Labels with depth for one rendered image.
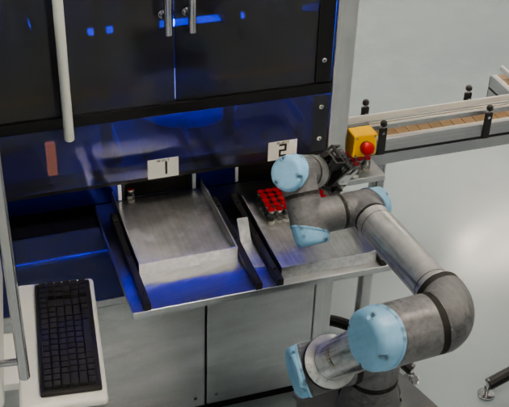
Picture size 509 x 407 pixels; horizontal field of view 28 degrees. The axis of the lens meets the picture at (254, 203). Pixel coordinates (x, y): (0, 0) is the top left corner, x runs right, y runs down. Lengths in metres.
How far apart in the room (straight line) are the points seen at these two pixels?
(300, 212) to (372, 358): 0.42
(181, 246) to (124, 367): 0.60
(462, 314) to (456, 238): 2.47
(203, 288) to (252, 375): 0.83
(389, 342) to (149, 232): 1.11
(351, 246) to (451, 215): 1.79
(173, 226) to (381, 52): 3.20
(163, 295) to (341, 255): 0.48
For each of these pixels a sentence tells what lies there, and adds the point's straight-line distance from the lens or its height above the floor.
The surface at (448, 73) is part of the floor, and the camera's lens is 5.62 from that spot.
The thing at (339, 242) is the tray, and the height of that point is 0.88.
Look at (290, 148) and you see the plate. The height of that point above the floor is 1.02.
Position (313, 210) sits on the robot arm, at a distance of 2.09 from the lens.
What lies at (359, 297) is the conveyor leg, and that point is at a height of 0.28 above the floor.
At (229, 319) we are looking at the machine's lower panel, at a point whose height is 0.44.
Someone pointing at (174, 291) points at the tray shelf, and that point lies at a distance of 2.53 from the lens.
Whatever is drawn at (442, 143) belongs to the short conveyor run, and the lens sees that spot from 3.19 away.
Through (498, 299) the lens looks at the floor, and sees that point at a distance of 4.03.
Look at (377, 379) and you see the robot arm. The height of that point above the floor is 0.92.
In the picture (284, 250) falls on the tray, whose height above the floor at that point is 0.88.
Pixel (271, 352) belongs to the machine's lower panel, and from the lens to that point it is 3.28.
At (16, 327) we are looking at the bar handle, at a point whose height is 1.04.
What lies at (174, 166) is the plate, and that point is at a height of 1.02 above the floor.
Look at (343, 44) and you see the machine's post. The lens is 2.73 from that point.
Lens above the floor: 2.48
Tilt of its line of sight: 34 degrees down
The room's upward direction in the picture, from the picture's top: 2 degrees clockwise
